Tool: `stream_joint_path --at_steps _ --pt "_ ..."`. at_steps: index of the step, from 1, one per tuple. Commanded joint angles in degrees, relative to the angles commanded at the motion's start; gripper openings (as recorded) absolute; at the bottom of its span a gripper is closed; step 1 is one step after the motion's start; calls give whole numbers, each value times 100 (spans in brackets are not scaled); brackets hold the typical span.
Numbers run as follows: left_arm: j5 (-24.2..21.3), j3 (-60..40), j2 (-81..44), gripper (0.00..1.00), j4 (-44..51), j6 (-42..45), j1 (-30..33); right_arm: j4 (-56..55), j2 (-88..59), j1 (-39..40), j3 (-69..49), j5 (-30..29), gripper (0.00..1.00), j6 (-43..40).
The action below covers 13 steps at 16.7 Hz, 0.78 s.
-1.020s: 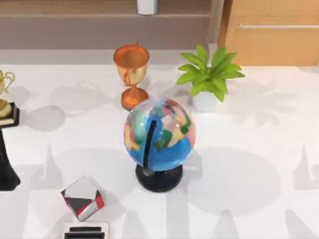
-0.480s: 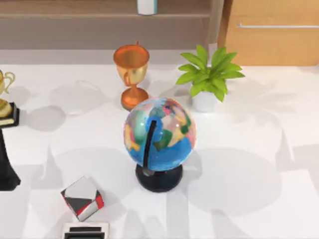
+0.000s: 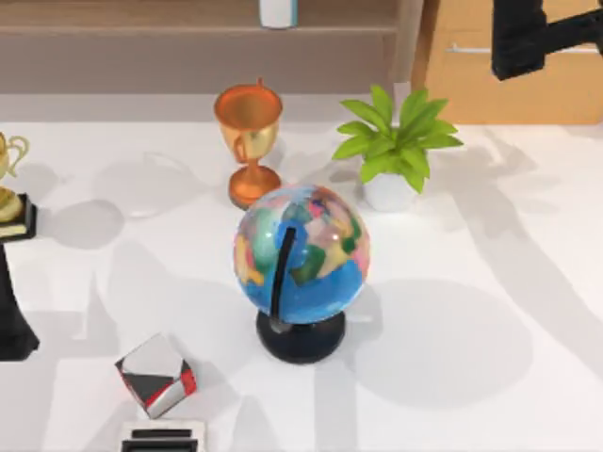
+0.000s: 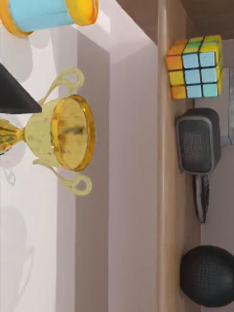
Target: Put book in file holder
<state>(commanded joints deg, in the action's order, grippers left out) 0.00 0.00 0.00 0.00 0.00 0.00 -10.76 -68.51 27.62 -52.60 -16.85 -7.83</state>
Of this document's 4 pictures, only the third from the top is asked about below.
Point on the colourful globe on black stand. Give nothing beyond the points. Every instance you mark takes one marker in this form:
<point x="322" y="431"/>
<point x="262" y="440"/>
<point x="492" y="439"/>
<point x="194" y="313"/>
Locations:
<point x="325" y="292"/>

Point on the copper trophy cup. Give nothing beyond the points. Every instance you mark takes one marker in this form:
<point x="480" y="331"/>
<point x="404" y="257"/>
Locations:
<point x="249" y="136"/>

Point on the green plant in white pot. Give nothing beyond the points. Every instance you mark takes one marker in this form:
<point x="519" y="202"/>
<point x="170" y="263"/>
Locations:
<point x="396" y="141"/>

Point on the red black and white box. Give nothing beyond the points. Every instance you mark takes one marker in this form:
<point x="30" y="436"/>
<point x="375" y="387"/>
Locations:
<point x="151" y="362"/>

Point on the wooden cupboard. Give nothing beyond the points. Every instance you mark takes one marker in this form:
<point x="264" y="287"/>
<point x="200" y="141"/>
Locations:
<point x="466" y="94"/>

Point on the white and blue bottle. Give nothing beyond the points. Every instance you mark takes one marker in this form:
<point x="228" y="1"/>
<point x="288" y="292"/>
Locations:
<point x="277" y="11"/>

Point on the wooden open shelves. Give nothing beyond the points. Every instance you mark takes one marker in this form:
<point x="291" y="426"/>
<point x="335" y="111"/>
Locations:
<point x="141" y="52"/>

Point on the white tray with black slots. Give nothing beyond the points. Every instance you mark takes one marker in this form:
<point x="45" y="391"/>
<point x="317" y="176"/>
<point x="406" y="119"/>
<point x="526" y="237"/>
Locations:
<point x="162" y="426"/>

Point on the gold trophy on black base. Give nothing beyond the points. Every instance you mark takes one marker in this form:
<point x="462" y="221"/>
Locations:
<point x="8" y="202"/>

